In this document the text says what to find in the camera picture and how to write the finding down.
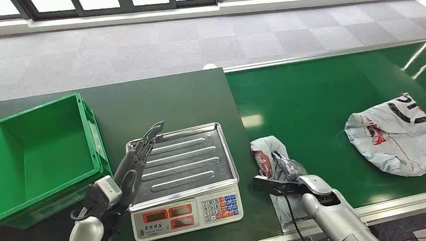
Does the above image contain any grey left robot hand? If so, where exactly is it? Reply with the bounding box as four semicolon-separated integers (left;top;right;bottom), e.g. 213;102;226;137
113;121;165;209

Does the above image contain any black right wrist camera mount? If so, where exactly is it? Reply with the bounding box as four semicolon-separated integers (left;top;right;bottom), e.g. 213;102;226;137
253;175;341;206

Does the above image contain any aluminium conveyor side rail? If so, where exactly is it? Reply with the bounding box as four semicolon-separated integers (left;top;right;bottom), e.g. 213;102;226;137
259;193;426;241
222;39;426;74

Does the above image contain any large grey plastic parcel bag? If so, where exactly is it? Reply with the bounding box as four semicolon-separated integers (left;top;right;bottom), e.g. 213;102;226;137
344;93;426;178

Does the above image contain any small grey plastic parcel bag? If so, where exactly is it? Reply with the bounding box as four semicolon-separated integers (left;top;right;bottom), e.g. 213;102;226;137
250;136;310;230

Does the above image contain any green conveyor belt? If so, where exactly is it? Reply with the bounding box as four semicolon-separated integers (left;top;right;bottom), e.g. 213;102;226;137
226;42;426;208

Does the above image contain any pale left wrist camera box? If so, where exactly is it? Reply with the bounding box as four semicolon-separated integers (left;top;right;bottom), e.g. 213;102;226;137
93;175;123;209

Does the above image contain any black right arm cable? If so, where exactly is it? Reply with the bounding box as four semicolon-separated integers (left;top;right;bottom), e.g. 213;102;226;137
278;189;305;241

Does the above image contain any dark window frame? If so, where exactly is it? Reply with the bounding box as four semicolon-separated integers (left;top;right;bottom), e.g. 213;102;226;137
0;0;221;21

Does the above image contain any electronic weighing scale steel tray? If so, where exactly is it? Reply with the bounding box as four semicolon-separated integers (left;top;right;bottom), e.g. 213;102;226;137
126;122;244;241

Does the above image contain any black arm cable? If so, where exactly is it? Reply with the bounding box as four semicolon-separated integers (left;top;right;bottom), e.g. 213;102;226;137
278;189;305;241
70;207;90;222

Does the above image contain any green plastic crate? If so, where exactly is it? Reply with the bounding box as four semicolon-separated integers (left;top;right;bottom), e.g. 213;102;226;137
0;92;113;230

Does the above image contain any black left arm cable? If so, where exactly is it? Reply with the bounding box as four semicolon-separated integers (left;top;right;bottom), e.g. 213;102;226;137
70;207;90;222

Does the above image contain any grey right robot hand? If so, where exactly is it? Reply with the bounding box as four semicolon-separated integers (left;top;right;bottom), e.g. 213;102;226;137
271;151;309;183

